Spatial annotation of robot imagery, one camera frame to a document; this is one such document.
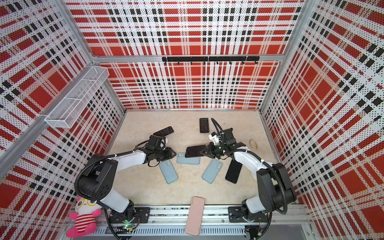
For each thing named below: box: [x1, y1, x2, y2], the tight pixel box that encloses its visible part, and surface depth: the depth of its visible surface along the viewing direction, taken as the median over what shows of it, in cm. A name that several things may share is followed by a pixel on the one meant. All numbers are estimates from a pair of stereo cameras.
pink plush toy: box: [65, 196, 102, 238], surface depth 70 cm
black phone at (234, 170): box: [225, 159, 243, 184], surface depth 89 cm
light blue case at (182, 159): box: [177, 152, 201, 165], surface depth 95 cm
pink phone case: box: [185, 196, 206, 236], surface depth 74 cm
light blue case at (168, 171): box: [159, 159, 179, 185], surface depth 90 cm
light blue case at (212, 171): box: [201, 159, 223, 184], surface depth 90 cm
